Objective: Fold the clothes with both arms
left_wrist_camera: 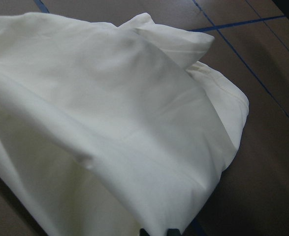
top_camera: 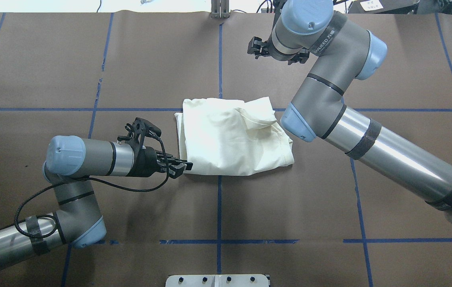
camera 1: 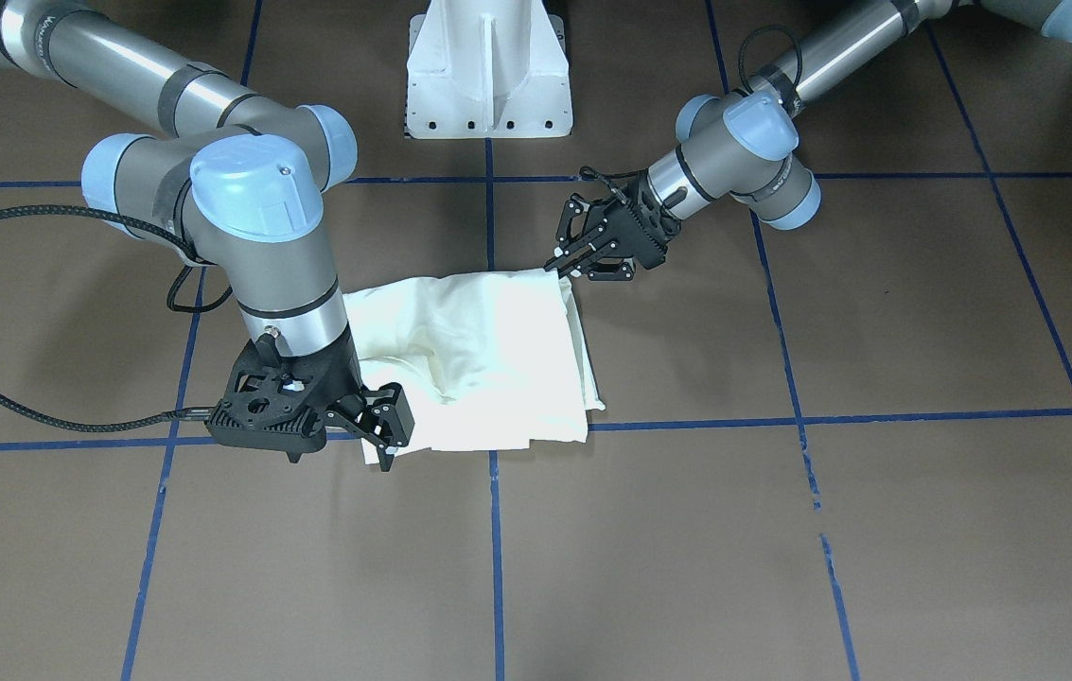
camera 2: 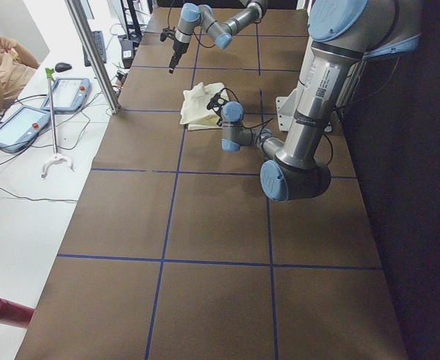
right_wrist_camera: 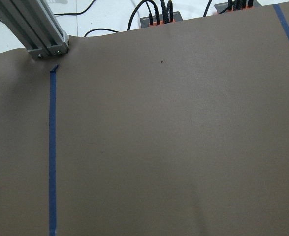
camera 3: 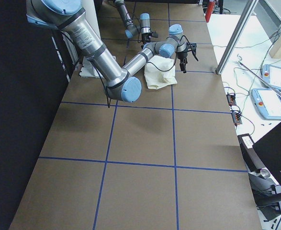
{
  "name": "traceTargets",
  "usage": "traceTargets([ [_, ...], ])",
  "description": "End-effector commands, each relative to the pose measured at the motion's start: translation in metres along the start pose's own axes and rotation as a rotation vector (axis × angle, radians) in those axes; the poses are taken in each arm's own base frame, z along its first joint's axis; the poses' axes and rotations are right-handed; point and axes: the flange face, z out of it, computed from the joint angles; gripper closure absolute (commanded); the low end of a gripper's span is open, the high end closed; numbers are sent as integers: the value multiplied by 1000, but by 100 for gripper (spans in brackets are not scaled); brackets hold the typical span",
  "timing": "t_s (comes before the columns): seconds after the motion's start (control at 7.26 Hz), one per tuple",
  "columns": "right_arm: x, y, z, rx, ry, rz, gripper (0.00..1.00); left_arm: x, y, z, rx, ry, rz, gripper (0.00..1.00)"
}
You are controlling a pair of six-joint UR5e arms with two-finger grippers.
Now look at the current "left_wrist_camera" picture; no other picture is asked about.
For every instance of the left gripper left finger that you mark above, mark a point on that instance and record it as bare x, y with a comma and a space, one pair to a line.
142, 232

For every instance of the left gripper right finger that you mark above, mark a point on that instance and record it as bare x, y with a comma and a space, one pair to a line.
173, 232

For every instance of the cream long-sleeve cat shirt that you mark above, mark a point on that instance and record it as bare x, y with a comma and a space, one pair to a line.
107, 130

